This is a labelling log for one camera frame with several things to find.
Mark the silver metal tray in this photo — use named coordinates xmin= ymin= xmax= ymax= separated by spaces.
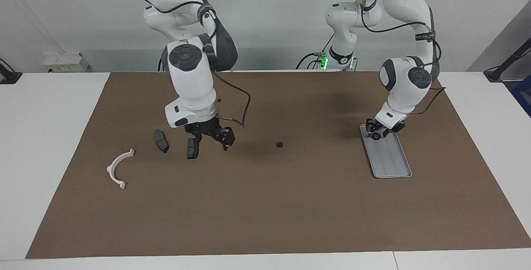
xmin=359 ymin=124 xmax=413 ymax=179

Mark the long dark brake pad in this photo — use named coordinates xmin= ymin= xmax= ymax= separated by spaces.
xmin=154 ymin=130 xmax=169 ymax=153

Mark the brown table mat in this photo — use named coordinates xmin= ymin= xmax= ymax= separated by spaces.
xmin=26 ymin=71 xmax=531 ymax=259

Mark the blue box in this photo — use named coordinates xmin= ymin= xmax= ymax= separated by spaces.
xmin=511 ymin=75 xmax=531 ymax=117

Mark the white power socket box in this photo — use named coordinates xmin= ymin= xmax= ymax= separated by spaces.
xmin=44 ymin=52 xmax=89 ymax=73

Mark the black table clamp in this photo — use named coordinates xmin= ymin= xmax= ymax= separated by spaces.
xmin=0 ymin=58 xmax=22 ymax=85

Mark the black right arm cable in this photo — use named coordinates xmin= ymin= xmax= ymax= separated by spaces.
xmin=131 ymin=0 xmax=252 ymax=129

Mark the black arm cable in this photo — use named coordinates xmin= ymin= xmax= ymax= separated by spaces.
xmin=131 ymin=0 xmax=252 ymax=129
xmin=360 ymin=0 xmax=447 ymax=115

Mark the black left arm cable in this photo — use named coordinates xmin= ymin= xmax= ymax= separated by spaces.
xmin=360 ymin=0 xmax=447 ymax=115

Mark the white curved plastic bracket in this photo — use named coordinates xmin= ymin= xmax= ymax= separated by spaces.
xmin=107 ymin=149 xmax=135 ymax=190

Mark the black left base cable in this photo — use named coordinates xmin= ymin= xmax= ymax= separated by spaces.
xmin=296 ymin=34 xmax=334 ymax=70

